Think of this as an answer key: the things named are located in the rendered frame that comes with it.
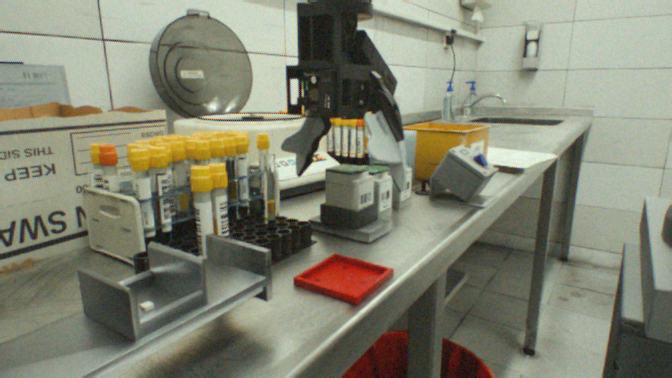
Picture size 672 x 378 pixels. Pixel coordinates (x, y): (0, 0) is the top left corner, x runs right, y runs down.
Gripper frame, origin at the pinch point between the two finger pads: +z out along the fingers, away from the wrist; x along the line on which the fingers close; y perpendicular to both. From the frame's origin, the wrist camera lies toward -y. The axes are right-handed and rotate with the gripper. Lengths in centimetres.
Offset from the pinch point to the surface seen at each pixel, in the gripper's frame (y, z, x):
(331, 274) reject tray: 11.9, 5.9, 5.8
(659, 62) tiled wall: -241, -23, 33
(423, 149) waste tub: -31.3, 0.0, -4.0
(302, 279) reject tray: 15.2, 5.3, 4.9
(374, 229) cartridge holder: 1.3, 4.7, 4.4
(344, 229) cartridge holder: 2.7, 4.9, 1.1
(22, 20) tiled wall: 11, -22, -56
